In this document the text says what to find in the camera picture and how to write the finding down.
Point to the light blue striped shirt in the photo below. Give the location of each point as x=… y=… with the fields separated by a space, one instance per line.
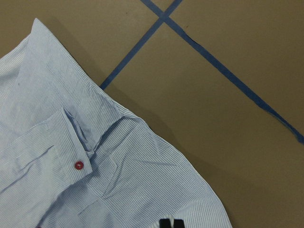
x=72 y=157

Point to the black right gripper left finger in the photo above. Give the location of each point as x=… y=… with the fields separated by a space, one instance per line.
x=165 y=223

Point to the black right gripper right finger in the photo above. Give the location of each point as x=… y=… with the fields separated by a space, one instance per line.
x=178 y=223

